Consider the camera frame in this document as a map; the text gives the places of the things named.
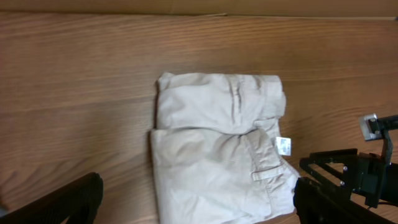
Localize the beige shorts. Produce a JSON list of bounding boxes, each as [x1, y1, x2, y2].
[[150, 73, 299, 223]]

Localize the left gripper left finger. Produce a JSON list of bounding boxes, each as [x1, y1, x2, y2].
[[1, 172, 104, 224]]

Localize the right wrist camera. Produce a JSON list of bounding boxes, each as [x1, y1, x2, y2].
[[359, 114, 397, 165]]

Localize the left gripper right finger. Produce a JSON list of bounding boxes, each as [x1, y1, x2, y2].
[[294, 177, 394, 224]]

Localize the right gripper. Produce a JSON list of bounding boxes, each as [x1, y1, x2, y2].
[[299, 148, 397, 208]]

